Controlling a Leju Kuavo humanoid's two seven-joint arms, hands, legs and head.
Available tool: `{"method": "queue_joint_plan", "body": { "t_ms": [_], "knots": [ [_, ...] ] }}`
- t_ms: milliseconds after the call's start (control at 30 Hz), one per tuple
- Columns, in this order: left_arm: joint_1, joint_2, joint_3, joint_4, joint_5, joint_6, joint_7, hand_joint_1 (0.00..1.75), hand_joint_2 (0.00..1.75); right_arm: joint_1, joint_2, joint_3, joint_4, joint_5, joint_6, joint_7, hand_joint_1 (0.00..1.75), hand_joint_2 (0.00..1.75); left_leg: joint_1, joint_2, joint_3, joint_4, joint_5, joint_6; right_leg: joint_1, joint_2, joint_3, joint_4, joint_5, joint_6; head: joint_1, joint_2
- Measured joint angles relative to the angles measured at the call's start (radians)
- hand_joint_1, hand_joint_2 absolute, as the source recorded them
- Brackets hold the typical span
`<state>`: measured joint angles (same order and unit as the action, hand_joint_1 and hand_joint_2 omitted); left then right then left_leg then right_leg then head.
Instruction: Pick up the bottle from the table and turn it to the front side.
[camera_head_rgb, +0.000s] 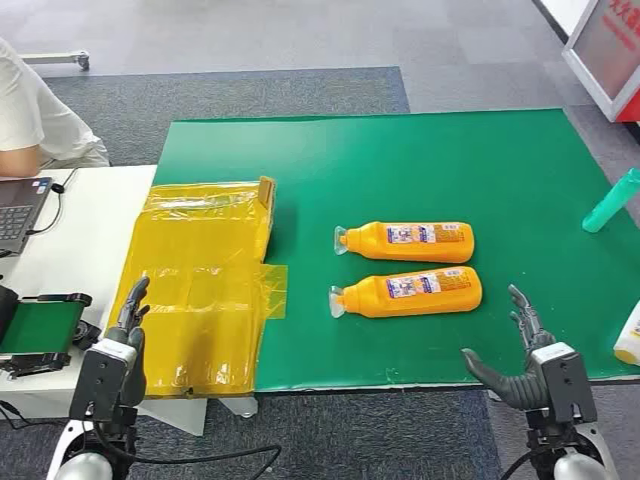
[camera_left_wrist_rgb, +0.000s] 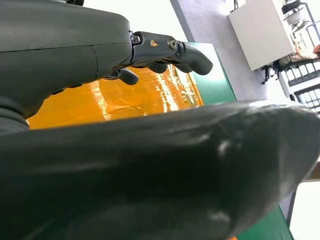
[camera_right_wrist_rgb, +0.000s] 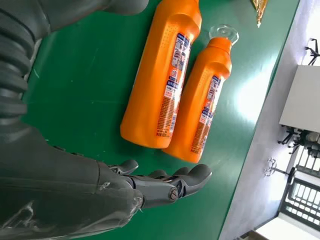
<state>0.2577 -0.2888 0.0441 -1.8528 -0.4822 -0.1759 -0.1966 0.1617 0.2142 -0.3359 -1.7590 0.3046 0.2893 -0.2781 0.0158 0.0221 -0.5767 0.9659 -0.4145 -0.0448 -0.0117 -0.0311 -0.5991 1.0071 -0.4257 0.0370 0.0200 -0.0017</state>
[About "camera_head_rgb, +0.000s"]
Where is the white wheeled stand base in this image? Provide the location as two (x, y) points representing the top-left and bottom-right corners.
(20, 50), (91, 73)

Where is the grey laptop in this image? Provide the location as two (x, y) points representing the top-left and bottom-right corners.
(0, 176), (54, 257)

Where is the white and yellow bottle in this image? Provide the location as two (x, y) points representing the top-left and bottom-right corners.
(613, 299), (640, 368)

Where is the teal plastic bottle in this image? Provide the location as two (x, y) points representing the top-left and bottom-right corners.
(581, 167), (640, 234)

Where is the small green belt conveyor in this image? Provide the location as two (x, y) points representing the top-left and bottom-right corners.
(0, 284), (102, 380)

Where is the person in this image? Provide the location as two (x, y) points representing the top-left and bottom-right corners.
(0, 38), (110, 179)

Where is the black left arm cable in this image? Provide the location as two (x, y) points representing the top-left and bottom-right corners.
(94, 423), (282, 480)

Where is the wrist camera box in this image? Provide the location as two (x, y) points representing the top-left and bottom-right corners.
(69, 337), (139, 423)
(531, 342), (599, 426)

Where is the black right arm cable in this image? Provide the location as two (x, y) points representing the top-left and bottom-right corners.
(500, 450), (534, 480)

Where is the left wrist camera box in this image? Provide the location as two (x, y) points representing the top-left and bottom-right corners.
(69, 337), (139, 423)

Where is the red and white display stand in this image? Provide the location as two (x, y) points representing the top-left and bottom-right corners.
(562, 0), (640, 125)

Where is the green table mat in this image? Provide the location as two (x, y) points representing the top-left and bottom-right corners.
(152, 107), (640, 393)

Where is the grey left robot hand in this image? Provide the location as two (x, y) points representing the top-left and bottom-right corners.
(105, 276), (151, 409)

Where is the yellow film-wrapped cardboard tray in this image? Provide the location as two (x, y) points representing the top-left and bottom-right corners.
(106, 175), (290, 400)

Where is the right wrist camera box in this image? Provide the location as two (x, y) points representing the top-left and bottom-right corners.
(531, 342), (599, 426)

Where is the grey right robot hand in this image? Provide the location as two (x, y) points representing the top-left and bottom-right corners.
(460, 284), (557, 413)

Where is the black laptop cable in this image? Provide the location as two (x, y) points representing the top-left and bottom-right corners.
(26, 167), (79, 237)

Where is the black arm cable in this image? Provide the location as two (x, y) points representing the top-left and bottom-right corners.
(94, 423), (282, 480)
(500, 450), (534, 480)

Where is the orange plastic bottle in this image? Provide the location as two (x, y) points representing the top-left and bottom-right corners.
(333, 221), (475, 265)
(328, 266), (484, 320)

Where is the black floor cable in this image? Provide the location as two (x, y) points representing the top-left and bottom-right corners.
(0, 400), (71, 433)

